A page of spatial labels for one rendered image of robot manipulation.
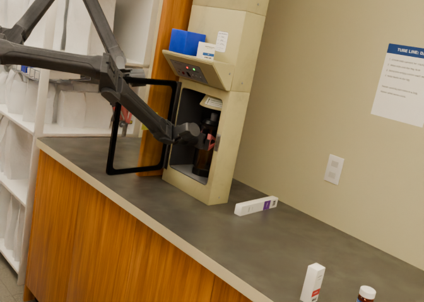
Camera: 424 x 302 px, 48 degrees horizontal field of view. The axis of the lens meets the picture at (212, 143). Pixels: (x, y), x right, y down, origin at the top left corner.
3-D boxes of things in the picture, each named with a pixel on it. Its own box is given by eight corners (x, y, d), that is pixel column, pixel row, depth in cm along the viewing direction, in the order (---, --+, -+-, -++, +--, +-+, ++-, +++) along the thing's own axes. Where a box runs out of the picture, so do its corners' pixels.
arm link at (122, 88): (100, 65, 158) (96, 93, 153) (114, 62, 156) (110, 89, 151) (162, 124, 193) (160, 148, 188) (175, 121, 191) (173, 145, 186)
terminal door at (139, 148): (162, 169, 211) (177, 81, 202) (106, 176, 188) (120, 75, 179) (161, 169, 211) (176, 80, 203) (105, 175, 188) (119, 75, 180)
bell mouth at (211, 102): (221, 104, 212) (223, 91, 211) (249, 113, 200) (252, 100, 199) (190, 102, 200) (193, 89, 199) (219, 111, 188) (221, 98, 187)
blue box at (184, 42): (187, 53, 199) (190, 31, 197) (202, 57, 192) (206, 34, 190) (168, 50, 192) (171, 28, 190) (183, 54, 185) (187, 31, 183)
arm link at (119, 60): (113, 63, 200) (114, 56, 192) (140, 61, 204) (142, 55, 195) (116, 90, 199) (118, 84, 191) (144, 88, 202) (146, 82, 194)
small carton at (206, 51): (207, 58, 187) (210, 43, 186) (212, 60, 183) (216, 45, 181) (195, 57, 185) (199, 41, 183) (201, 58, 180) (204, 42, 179)
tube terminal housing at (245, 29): (202, 175, 231) (233, 14, 215) (250, 200, 208) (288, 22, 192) (161, 178, 214) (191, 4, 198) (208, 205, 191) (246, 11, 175)
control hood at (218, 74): (179, 75, 204) (183, 52, 202) (230, 91, 181) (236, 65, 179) (157, 73, 196) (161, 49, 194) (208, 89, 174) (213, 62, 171)
